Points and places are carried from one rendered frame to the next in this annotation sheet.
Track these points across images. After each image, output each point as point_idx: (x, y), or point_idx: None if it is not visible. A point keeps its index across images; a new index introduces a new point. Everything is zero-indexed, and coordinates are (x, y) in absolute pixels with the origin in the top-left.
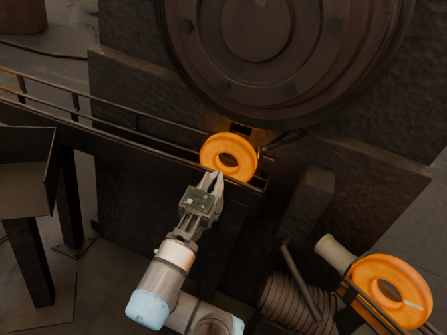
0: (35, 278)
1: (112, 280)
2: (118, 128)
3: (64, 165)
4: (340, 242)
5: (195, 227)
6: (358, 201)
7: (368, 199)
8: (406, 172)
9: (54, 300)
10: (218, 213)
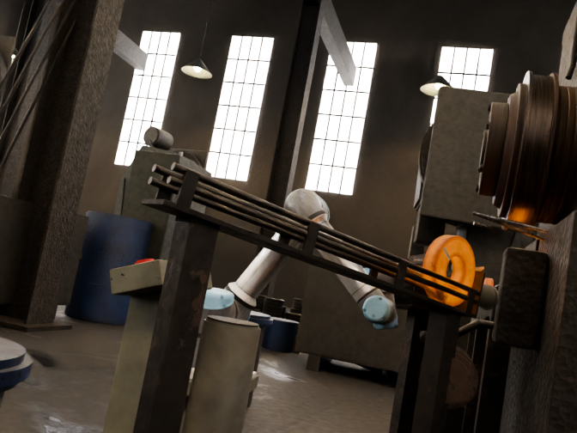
0: (396, 411)
1: None
2: None
3: (476, 349)
4: (548, 356)
5: (419, 256)
6: (555, 279)
7: (558, 270)
8: (567, 217)
9: None
10: (447, 271)
